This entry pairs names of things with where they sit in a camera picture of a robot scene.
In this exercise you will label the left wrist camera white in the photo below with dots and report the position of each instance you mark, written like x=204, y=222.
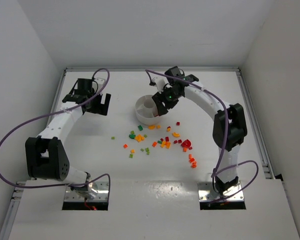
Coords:
x=97, y=84

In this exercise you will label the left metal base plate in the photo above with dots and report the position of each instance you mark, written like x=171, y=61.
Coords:
x=94, y=192

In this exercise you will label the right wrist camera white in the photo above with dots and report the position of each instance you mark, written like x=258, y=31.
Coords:
x=159, y=83

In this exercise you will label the yellow orange lego cluster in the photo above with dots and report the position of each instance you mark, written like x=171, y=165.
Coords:
x=139, y=138

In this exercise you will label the red round lego piece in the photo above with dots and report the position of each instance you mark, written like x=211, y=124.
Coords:
x=186, y=144

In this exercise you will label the white round divided container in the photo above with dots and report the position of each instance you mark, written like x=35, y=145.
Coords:
x=145, y=109

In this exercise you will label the orange lego stack right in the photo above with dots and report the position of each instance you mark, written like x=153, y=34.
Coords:
x=192, y=161

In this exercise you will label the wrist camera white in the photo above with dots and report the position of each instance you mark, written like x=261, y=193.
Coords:
x=97, y=84
x=159, y=83

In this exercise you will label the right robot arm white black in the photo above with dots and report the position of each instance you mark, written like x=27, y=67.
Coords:
x=229, y=122

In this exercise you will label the dark green lego brick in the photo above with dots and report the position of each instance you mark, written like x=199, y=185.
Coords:
x=140, y=128

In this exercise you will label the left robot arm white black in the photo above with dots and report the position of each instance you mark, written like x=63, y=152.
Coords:
x=46, y=156

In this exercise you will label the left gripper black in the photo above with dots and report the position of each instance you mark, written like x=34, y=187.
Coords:
x=97, y=105

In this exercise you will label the orange arch lego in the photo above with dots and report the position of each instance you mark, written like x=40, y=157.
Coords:
x=176, y=135

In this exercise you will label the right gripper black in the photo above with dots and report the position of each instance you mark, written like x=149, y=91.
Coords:
x=163, y=100

